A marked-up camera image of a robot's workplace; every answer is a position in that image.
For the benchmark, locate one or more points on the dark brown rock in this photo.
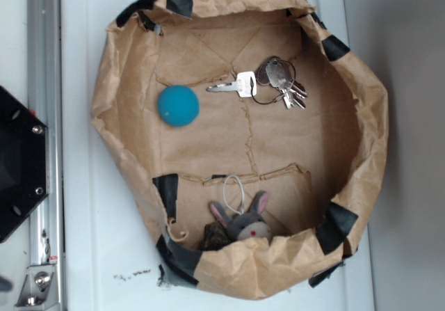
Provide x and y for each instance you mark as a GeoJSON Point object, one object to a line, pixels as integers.
{"type": "Point", "coordinates": [215, 237]}

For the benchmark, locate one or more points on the blue foam ball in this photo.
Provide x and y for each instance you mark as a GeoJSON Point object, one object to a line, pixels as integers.
{"type": "Point", "coordinates": [178, 105]}

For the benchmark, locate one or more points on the grey plush bunny keychain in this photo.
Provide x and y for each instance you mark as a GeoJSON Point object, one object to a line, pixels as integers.
{"type": "Point", "coordinates": [244, 225]}

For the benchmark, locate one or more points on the aluminium rail frame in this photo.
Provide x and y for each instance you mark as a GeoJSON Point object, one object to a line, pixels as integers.
{"type": "Point", "coordinates": [44, 97]}

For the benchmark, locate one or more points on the brown paper bag bin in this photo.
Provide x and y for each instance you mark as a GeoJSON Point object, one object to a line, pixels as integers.
{"type": "Point", "coordinates": [322, 166]}

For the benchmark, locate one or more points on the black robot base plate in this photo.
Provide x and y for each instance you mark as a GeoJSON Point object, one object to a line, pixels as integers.
{"type": "Point", "coordinates": [23, 163]}

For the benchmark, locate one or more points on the silver key bunch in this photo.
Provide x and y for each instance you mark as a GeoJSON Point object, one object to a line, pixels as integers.
{"type": "Point", "coordinates": [274, 72]}

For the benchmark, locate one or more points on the metal corner bracket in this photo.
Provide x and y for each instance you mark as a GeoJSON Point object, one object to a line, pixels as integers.
{"type": "Point", "coordinates": [39, 289]}

